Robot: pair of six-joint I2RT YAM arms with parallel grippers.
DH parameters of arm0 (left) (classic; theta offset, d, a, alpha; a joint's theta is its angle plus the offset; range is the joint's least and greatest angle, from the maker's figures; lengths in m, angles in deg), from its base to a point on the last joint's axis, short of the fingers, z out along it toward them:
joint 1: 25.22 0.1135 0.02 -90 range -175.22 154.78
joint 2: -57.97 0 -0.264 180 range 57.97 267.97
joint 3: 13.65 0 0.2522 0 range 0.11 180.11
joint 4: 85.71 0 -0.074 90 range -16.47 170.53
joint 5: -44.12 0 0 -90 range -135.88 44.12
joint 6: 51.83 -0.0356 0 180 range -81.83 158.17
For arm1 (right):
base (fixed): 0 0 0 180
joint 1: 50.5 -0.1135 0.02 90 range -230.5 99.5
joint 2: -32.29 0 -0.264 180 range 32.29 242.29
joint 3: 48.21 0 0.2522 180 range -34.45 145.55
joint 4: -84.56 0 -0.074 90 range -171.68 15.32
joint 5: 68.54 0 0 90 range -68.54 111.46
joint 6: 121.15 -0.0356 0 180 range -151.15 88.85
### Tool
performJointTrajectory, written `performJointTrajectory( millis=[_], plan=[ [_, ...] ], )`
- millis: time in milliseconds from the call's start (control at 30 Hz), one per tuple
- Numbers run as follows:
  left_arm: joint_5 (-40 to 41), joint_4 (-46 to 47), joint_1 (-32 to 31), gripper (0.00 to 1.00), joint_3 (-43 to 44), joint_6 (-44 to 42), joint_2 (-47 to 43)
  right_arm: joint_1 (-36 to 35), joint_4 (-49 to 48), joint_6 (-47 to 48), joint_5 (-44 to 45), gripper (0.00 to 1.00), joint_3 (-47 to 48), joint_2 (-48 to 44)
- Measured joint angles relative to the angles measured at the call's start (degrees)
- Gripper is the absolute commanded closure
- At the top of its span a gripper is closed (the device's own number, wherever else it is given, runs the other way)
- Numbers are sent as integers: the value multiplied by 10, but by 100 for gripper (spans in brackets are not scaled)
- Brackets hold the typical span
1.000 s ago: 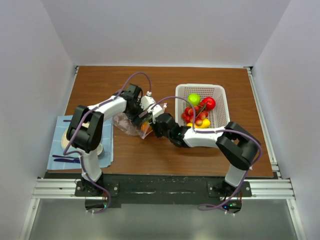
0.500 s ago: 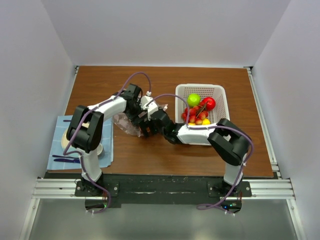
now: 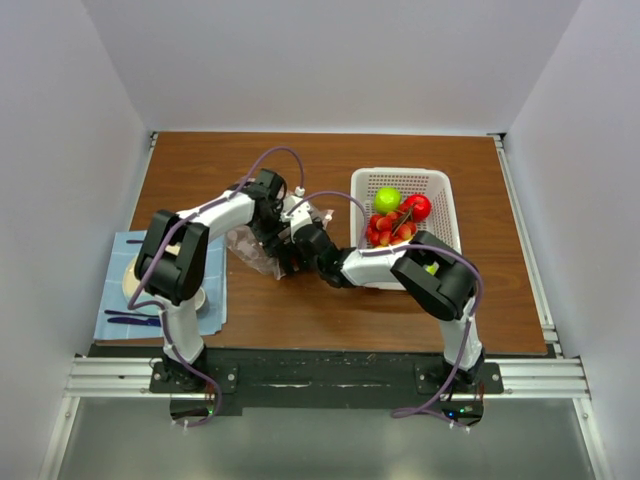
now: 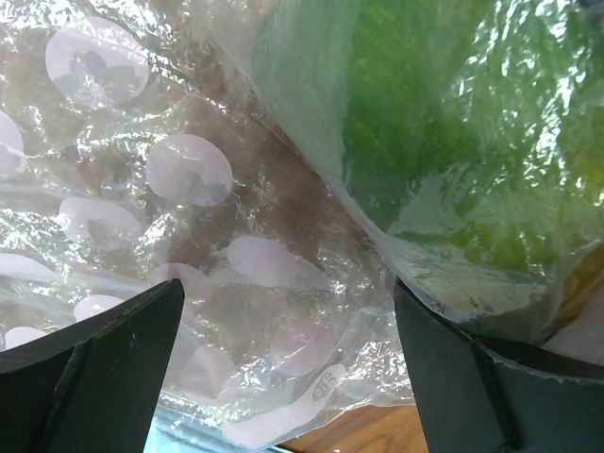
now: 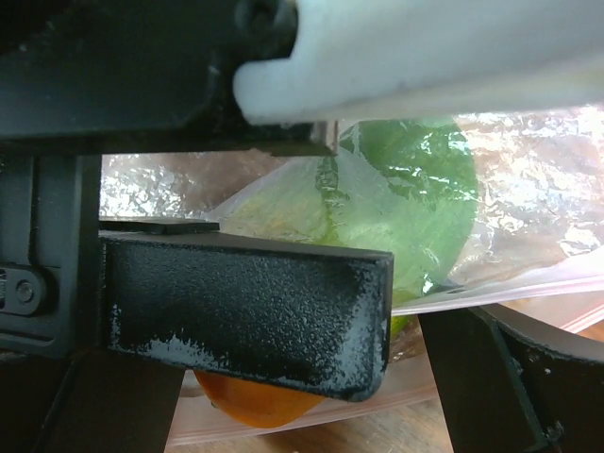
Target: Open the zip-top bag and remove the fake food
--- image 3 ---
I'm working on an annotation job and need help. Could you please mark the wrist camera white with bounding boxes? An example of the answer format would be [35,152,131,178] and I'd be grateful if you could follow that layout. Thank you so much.
[281,202,324,234]
[281,186,309,220]

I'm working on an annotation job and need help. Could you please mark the red fake apple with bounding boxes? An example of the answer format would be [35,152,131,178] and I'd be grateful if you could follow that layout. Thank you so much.
[401,194,432,223]

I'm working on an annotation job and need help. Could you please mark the beige ceramic plate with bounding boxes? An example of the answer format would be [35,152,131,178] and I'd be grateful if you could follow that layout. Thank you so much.
[122,256,158,316]

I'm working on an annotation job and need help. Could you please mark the red fake cherry bunch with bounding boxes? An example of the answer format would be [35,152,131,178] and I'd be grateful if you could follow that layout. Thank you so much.
[366,208,417,248]

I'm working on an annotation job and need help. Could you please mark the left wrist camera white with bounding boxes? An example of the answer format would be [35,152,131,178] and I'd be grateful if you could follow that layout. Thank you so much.
[281,186,309,220]

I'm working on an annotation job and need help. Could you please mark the white ceramic cup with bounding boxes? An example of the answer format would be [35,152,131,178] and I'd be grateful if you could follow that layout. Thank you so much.
[194,288,207,311]

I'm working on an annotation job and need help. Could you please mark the green fake apple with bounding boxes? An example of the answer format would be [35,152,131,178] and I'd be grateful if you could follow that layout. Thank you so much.
[373,187,402,215]

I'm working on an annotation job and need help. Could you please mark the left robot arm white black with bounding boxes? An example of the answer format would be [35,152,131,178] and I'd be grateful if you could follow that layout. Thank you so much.
[129,169,302,392]

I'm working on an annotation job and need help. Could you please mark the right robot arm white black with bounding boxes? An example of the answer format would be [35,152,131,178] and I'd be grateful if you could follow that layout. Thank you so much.
[292,223,484,393]

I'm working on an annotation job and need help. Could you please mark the blue handled utensil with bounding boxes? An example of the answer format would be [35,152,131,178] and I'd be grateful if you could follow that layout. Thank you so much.
[103,310,161,327]

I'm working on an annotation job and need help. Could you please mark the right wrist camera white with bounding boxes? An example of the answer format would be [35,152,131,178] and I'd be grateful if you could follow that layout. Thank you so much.
[281,202,324,234]

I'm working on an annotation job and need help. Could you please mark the blue checkered cloth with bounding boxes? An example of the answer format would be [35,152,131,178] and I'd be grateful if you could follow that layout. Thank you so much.
[94,231,227,341]

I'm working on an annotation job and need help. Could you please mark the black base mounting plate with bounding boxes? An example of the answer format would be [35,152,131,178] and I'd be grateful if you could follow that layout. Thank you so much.
[149,347,501,419]

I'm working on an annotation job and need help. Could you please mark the white plastic basket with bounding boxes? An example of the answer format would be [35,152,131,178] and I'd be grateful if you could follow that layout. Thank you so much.
[344,167,462,291]

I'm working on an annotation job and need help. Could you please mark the clear zip top bag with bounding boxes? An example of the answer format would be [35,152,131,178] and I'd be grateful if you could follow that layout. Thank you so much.
[226,224,308,280]

